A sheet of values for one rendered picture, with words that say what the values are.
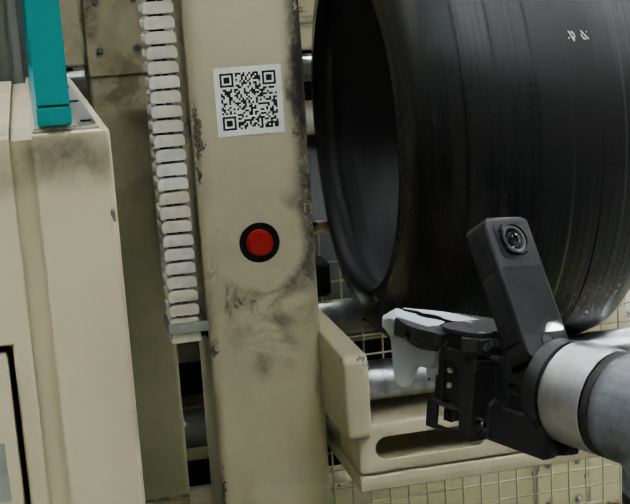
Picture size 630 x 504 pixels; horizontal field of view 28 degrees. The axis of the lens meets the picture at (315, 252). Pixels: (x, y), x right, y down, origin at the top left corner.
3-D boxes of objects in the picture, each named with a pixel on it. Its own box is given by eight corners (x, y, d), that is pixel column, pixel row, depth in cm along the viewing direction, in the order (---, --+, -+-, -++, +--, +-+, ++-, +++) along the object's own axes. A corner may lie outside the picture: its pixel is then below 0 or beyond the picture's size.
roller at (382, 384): (360, 408, 139) (357, 369, 138) (349, 396, 144) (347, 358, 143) (648, 368, 147) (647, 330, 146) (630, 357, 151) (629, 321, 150)
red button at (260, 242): (248, 258, 141) (246, 231, 140) (245, 255, 142) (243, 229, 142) (274, 255, 141) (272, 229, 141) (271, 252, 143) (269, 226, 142)
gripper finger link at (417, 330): (379, 337, 101) (452, 359, 93) (380, 318, 100) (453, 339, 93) (424, 332, 103) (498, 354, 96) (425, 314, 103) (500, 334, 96)
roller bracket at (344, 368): (348, 444, 136) (343, 357, 134) (275, 348, 174) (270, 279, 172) (377, 440, 136) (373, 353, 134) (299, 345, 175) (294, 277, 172)
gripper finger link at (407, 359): (354, 376, 106) (425, 401, 98) (358, 306, 105) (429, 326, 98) (383, 372, 108) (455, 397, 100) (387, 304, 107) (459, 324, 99)
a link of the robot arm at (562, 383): (581, 355, 84) (661, 345, 89) (532, 342, 88) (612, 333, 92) (573, 463, 85) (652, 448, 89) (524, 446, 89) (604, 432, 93)
